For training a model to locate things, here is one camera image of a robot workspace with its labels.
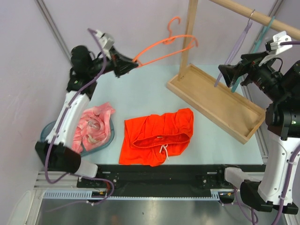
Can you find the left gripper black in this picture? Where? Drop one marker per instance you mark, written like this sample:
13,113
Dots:
120,69

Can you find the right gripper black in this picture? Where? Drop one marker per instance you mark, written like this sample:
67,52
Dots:
231,72

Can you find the orange shorts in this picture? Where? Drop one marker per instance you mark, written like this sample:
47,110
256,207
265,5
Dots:
151,140

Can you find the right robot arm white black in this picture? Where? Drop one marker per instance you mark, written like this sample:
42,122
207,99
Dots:
274,191

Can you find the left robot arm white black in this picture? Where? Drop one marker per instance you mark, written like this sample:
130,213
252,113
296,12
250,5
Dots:
55,151

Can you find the purple plastic hanger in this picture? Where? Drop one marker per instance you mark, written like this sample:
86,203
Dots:
239,43

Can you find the teal plastic hanger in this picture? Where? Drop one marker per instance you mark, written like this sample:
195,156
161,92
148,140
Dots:
257,44

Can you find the wooden clothes rack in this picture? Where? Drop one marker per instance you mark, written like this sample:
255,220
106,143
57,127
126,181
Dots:
235,114

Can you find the pink garment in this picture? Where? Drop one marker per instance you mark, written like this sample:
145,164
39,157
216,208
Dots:
93,129

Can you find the teal plastic basket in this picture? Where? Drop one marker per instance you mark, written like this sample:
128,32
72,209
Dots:
49,127

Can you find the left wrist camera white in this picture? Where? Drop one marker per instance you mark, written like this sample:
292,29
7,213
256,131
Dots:
106,41

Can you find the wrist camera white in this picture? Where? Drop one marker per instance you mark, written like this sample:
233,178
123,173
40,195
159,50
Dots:
274,47
106,41

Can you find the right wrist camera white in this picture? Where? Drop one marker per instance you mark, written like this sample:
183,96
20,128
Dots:
274,47

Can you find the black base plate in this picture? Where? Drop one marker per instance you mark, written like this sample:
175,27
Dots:
173,181

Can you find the white slotted cable duct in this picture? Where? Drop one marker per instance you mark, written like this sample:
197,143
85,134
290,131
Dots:
96,195

